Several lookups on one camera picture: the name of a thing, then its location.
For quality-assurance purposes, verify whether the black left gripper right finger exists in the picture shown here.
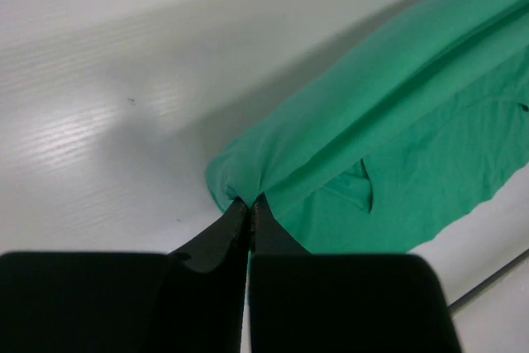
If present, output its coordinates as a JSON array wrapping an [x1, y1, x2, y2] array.
[[249, 198, 461, 352]]

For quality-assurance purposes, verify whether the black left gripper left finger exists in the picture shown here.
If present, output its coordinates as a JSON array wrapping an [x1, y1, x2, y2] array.
[[1, 201, 248, 352]]

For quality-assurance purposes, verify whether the green tank top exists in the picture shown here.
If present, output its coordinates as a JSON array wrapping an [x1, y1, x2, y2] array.
[[205, 0, 528, 254]]

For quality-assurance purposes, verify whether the aluminium table edge rail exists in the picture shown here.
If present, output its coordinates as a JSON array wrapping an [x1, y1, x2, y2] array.
[[449, 250, 528, 315]]

